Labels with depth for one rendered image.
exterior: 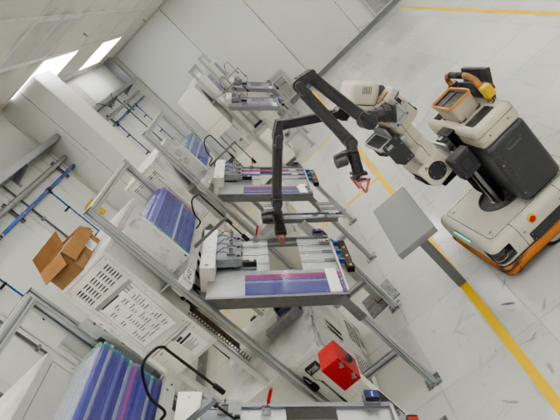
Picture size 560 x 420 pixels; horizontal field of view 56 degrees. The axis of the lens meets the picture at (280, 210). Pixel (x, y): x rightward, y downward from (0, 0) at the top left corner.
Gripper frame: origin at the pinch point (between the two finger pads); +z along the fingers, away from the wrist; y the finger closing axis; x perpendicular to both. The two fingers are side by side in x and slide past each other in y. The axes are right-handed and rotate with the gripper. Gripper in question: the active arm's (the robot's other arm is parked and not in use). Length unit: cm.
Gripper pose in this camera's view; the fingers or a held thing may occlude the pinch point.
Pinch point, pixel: (282, 242)
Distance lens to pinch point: 312.4
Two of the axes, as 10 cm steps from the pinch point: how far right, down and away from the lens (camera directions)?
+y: 0.7, 3.5, -9.3
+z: 1.3, 9.2, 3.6
